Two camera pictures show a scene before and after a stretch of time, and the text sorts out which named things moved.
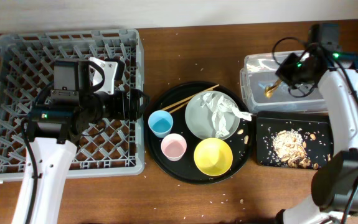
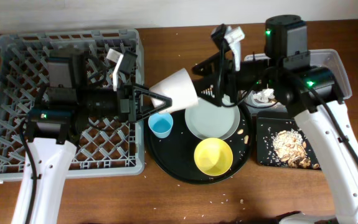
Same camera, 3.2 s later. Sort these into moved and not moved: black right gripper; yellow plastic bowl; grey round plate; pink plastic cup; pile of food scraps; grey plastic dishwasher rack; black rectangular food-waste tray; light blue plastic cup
Moved: pink plastic cup; black right gripper
Not moved: pile of food scraps; grey plastic dishwasher rack; black rectangular food-waste tray; grey round plate; yellow plastic bowl; light blue plastic cup
